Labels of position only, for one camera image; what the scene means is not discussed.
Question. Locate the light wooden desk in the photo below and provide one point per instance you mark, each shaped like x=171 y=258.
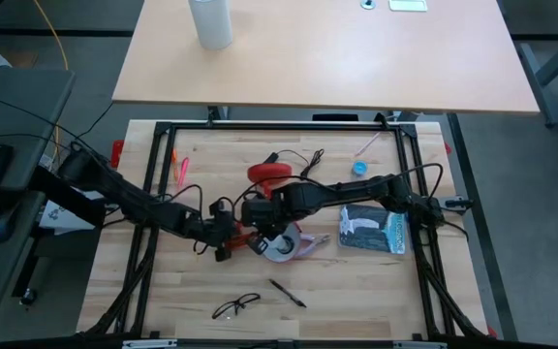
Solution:
x=332 y=63

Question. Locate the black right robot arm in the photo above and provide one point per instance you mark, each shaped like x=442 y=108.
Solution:
x=347 y=191

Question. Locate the grey metal desk frame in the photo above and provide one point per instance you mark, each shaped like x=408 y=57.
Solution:
x=545 y=82

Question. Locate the black computer mouse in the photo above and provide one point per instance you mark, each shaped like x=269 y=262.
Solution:
x=3 y=223

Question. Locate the black metal table frame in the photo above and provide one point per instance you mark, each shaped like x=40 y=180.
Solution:
x=284 y=127

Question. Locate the flat white device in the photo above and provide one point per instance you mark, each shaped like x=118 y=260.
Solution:
x=407 y=5

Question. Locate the clear safety glasses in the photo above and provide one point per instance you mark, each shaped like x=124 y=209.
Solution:
x=247 y=296

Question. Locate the pink highlighter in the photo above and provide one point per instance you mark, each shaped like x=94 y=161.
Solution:
x=183 y=170

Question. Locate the white paper towel roll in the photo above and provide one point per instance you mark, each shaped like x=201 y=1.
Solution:
x=209 y=24

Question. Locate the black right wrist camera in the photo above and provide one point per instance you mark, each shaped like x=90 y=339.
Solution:
x=258 y=245

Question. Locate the red lamp shade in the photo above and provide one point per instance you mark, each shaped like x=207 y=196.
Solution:
x=276 y=254

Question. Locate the orange highlighter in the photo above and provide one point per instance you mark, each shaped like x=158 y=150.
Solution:
x=175 y=162

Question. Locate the red table clamp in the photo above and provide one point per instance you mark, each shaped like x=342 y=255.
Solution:
x=448 y=148
x=116 y=152

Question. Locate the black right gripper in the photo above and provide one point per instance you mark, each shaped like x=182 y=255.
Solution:
x=264 y=211

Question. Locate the white printed paper sheet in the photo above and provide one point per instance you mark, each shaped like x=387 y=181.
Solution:
x=61 y=215

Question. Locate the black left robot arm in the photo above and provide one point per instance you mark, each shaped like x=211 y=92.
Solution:
x=129 y=196

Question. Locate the grey side desk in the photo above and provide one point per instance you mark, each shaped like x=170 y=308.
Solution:
x=17 y=106

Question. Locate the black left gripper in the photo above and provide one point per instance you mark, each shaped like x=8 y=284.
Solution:
x=218 y=230

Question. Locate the dark cover book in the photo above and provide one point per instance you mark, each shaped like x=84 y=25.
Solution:
x=371 y=232

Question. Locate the black pen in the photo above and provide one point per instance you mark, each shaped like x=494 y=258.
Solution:
x=286 y=293

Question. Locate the round desk grommet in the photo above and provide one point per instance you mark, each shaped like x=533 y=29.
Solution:
x=367 y=4

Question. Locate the black support bar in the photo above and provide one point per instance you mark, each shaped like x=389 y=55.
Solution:
x=61 y=194

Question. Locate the small blue cup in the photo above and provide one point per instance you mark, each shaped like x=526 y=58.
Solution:
x=360 y=168

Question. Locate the thin pink pen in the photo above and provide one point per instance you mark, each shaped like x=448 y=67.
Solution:
x=368 y=143

